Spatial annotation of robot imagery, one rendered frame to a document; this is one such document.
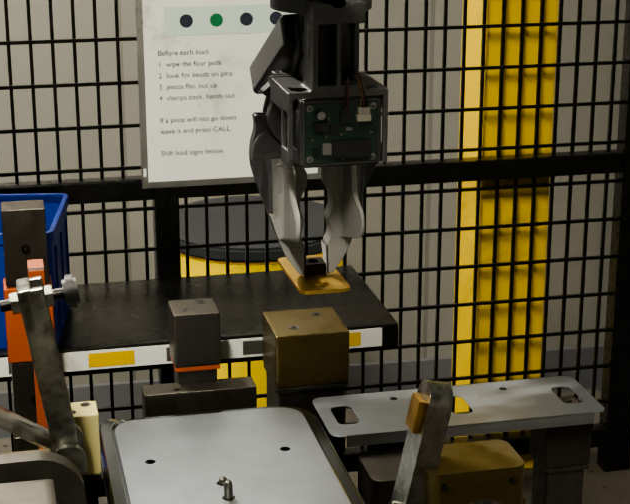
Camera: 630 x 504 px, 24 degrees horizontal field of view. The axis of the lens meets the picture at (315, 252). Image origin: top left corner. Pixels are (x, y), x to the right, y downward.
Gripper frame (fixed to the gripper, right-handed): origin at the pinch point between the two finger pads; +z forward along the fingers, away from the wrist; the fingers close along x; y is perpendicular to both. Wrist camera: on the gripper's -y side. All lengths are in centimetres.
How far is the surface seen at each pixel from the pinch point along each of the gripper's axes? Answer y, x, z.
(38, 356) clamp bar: -13.4, -20.1, 11.8
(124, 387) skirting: -254, 11, 120
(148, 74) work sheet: -69, -3, 0
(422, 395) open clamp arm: -9.2, 12.0, 16.8
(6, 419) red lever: -14.4, -23.1, 17.7
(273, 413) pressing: -31.9, 3.7, 27.7
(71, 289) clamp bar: -13.9, -17.1, 6.4
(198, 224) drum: -208, 25, 62
